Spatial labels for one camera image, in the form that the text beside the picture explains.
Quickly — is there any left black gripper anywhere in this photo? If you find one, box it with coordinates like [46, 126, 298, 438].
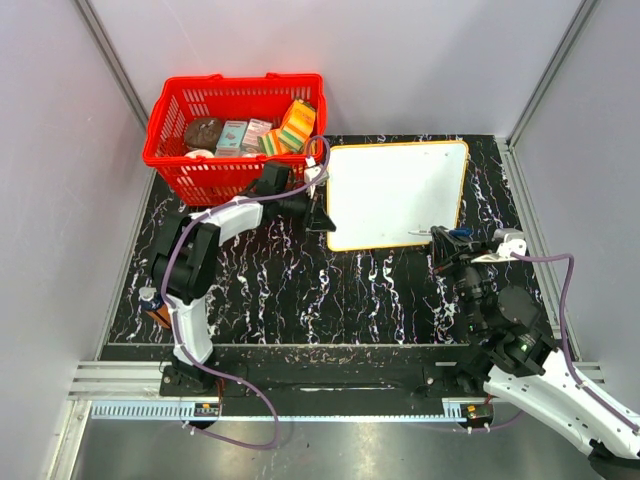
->
[277, 187, 335, 234]

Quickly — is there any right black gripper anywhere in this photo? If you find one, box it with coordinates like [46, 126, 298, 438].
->
[429, 226, 497, 333]

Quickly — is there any blue capped whiteboard marker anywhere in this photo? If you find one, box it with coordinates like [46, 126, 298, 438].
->
[408, 227, 473, 237]

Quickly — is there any white whiteboard with orange frame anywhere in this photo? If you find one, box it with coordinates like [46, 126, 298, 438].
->
[326, 140, 469, 252]

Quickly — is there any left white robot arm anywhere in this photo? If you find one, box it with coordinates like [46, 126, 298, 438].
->
[151, 158, 336, 396]

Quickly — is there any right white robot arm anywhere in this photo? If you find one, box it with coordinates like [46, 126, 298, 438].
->
[430, 226, 639, 479]

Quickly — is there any orange juice carton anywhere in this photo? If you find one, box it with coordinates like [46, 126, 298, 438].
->
[281, 99, 316, 138]

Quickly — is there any pink white small box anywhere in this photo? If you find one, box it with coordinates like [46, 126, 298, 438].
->
[241, 118, 272, 153]

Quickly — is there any teal small box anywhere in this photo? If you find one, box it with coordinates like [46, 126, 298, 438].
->
[214, 120, 248, 157]

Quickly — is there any red plastic shopping basket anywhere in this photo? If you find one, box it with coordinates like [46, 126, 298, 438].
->
[142, 73, 328, 206]

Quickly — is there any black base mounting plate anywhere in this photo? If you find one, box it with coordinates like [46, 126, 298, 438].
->
[159, 345, 485, 419]

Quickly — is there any white round cup lid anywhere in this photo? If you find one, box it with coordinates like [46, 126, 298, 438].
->
[185, 149, 214, 159]

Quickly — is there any brown round bread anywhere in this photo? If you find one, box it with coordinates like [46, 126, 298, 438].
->
[183, 117, 223, 150]

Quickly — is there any orange cylindrical bottle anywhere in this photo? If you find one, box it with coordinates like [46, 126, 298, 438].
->
[139, 287, 172, 330]

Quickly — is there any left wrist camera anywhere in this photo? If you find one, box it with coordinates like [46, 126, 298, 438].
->
[304, 157, 329, 186]

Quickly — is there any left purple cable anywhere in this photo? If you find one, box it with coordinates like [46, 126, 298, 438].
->
[159, 134, 332, 450]

